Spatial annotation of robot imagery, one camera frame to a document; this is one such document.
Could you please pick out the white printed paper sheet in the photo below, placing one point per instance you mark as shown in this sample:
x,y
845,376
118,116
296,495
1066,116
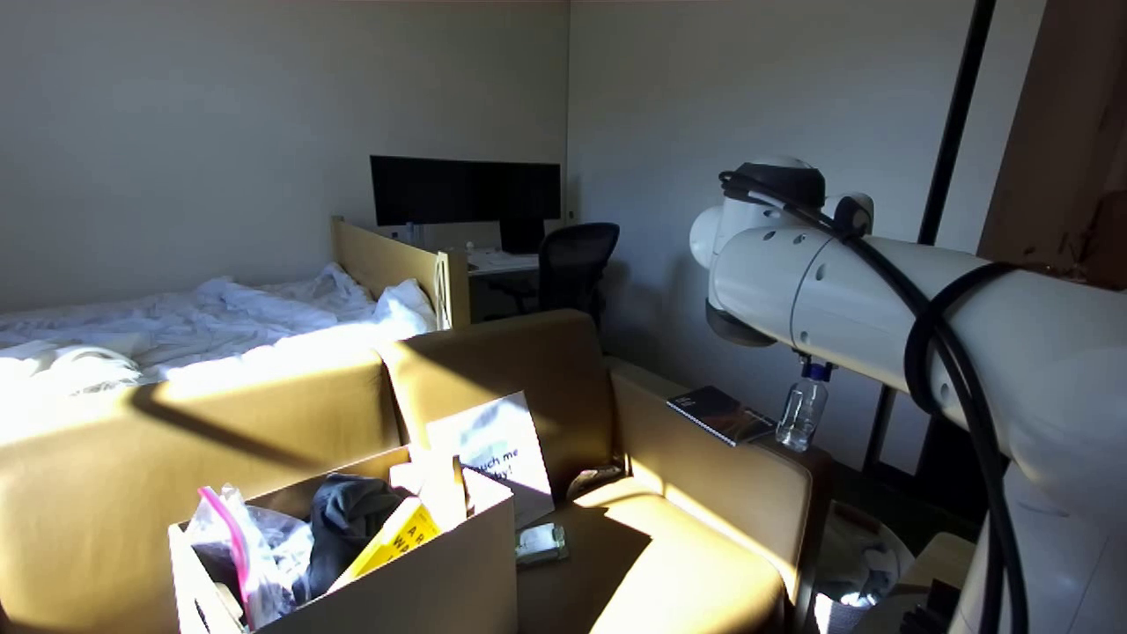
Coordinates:
x,y
512,440

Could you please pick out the dark spiral notebook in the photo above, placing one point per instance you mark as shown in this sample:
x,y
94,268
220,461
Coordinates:
x,y
719,414

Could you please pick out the yellow paperback book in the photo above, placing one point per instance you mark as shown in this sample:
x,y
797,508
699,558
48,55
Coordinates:
x,y
392,540

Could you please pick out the pink plastic packet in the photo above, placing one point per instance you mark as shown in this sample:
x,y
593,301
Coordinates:
x,y
229,540

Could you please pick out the wooden bed footboard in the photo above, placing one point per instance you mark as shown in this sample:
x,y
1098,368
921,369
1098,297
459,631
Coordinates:
x,y
405,264

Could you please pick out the grey shiny plastic bag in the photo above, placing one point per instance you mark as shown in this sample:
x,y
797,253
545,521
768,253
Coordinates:
x,y
865,564

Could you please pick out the bed with white bedding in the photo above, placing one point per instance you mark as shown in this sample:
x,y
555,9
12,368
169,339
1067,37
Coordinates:
x,y
153,327

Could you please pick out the black office chair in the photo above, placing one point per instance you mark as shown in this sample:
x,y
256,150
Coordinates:
x,y
577,264

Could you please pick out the black stand pole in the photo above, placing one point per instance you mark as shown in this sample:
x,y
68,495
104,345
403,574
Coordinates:
x,y
958,93

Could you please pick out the white desk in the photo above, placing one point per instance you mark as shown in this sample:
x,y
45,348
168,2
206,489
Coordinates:
x,y
505,260

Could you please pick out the clear plastic bag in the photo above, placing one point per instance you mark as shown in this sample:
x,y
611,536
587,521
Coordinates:
x,y
276,564

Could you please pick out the dark navy garment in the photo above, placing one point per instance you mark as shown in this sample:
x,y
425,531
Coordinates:
x,y
352,521

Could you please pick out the black computer monitor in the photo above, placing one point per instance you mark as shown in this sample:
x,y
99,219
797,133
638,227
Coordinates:
x,y
464,196

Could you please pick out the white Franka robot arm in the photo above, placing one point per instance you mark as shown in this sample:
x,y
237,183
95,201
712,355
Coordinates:
x,y
999,339

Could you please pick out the brown wooden panel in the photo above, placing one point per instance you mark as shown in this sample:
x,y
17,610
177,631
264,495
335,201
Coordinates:
x,y
1067,127

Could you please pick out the small green card package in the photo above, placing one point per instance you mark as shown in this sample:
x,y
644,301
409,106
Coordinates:
x,y
540,543

